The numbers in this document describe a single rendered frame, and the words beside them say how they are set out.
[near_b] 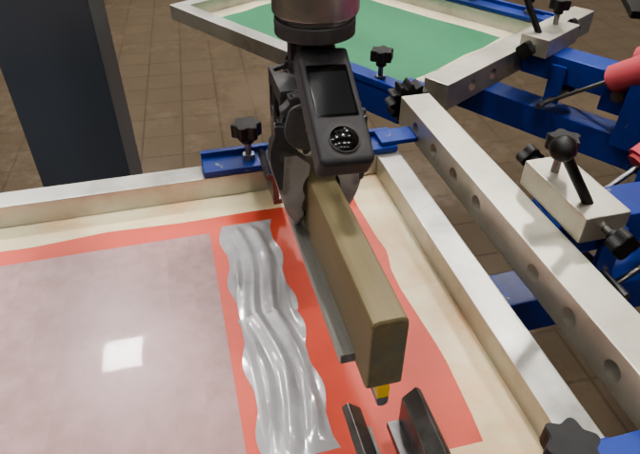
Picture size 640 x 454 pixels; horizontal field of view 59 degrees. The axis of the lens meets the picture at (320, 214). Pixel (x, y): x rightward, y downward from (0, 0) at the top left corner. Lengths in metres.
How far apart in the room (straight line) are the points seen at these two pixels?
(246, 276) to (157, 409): 0.20
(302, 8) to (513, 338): 0.39
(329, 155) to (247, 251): 0.33
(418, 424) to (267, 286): 0.27
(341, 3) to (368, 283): 0.22
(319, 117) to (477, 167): 0.37
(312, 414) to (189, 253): 0.30
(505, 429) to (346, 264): 0.24
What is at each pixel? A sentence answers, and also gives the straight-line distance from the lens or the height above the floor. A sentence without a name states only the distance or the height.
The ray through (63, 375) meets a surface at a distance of 0.67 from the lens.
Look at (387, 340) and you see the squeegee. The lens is 0.43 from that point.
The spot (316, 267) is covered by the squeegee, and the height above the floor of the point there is 1.08.
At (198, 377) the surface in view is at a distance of 0.63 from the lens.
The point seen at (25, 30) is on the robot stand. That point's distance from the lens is 1.18.
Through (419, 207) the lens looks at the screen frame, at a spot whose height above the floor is 0.99.
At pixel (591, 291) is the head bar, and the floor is 1.04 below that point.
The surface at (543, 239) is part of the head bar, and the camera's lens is 0.68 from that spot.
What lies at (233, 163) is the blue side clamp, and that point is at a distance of 0.85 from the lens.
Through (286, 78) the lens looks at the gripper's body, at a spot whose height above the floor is 1.23.
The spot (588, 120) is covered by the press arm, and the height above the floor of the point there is 0.93.
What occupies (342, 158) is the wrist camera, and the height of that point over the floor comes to 1.22.
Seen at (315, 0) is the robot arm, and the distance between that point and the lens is 0.47.
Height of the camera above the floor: 1.45
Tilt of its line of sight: 37 degrees down
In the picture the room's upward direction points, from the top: straight up
